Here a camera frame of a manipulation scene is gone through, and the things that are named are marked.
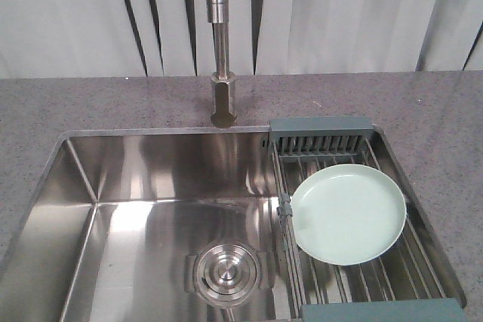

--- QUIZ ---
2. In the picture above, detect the light green round plate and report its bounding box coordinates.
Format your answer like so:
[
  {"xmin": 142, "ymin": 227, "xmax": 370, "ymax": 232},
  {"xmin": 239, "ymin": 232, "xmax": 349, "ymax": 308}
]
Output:
[{"xmin": 291, "ymin": 164, "xmax": 407, "ymax": 266}]

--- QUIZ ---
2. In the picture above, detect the grey sink drying rack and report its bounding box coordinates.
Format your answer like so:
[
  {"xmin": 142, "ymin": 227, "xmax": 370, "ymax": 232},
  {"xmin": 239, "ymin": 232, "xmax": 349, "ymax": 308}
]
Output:
[{"xmin": 267, "ymin": 116, "xmax": 467, "ymax": 320}]

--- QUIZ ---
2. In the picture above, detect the steel kitchen faucet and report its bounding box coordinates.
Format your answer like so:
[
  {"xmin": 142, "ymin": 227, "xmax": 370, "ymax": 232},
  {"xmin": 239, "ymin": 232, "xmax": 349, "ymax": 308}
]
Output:
[{"xmin": 206, "ymin": 0, "xmax": 236, "ymax": 129}]

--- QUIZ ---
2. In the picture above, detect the stainless steel sink basin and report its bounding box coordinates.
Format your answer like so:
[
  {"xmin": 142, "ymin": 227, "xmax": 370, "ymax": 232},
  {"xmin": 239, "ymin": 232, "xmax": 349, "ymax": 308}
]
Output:
[{"xmin": 1, "ymin": 127, "xmax": 464, "ymax": 321}]

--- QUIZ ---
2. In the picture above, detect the round steel sink drain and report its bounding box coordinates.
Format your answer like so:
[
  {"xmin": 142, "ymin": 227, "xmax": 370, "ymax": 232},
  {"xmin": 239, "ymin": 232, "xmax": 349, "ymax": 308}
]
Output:
[{"xmin": 183, "ymin": 239, "xmax": 275, "ymax": 308}]

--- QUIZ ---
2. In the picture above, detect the white pleated curtain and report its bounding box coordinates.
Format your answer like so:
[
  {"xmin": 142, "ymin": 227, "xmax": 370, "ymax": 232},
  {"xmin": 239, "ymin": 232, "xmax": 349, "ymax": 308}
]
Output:
[{"xmin": 1, "ymin": 0, "xmax": 482, "ymax": 78}]

